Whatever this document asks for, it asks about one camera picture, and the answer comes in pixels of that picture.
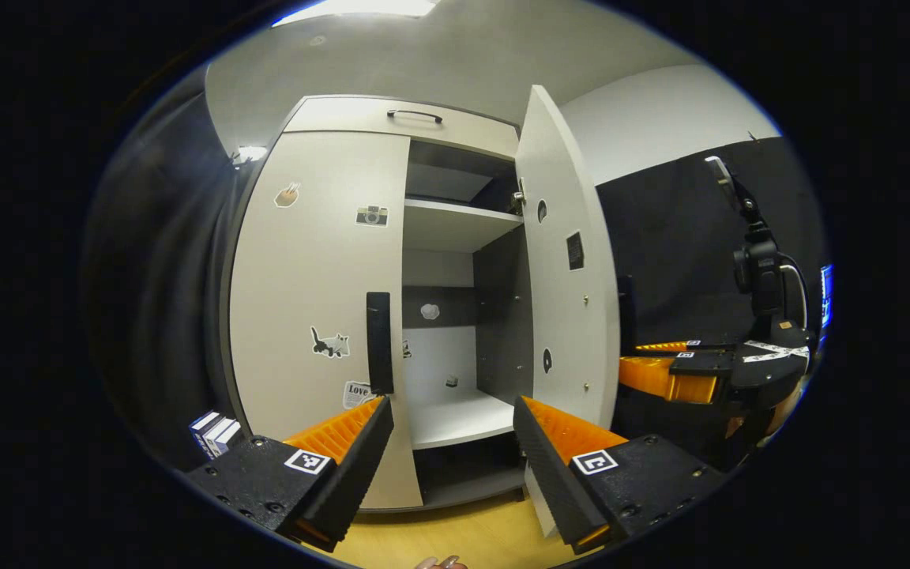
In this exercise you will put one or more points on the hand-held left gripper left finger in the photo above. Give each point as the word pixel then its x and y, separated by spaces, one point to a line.
pixel 360 466

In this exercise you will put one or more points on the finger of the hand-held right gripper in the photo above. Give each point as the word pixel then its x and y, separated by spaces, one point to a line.
pixel 696 365
pixel 700 345

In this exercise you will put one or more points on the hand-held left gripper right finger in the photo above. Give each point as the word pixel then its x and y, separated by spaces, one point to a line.
pixel 546 466

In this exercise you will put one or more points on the white cabinet door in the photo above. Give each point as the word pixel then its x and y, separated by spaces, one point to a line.
pixel 565 316
pixel 305 269

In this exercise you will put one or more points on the white double-door shoe cabinet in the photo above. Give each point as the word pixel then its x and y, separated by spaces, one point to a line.
pixel 360 117

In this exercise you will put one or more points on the white cabinet shelf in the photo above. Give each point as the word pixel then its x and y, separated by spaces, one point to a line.
pixel 459 419
pixel 455 225

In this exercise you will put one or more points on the metal door hinge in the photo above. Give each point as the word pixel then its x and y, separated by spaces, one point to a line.
pixel 517 201

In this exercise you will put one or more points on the blue screen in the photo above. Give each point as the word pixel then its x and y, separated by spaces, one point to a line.
pixel 826 296

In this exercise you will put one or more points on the white and blue box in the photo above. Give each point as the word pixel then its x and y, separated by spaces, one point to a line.
pixel 214 433

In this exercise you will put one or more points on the ceiling light panel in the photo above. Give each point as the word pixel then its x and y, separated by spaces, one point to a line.
pixel 356 9

